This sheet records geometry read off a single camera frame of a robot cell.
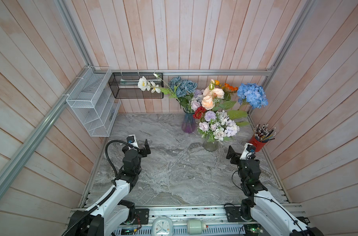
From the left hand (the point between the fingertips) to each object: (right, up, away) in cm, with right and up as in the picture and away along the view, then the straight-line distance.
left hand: (139, 142), depth 84 cm
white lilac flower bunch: (+43, +8, -9) cm, 45 cm away
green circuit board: (+60, -42, -13) cm, 74 cm away
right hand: (+57, -2, -1) cm, 57 cm away
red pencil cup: (+73, -2, +7) cm, 74 cm away
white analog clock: (+15, -39, -15) cm, 44 cm away
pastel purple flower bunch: (+34, +24, +2) cm, 41 cm away
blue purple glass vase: (+31, +12, +18) cm, 38 cm away
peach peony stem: (+48, +21, -4) cm, 53 cm away
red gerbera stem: (+34, +16, -4) cm, 38 cm away
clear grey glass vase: (+44, -2, +9) cm, 45 cm away
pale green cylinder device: (+30, -36, -19) cm, 51 cm away
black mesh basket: (-10, +34, +4) cm, 36 cm away
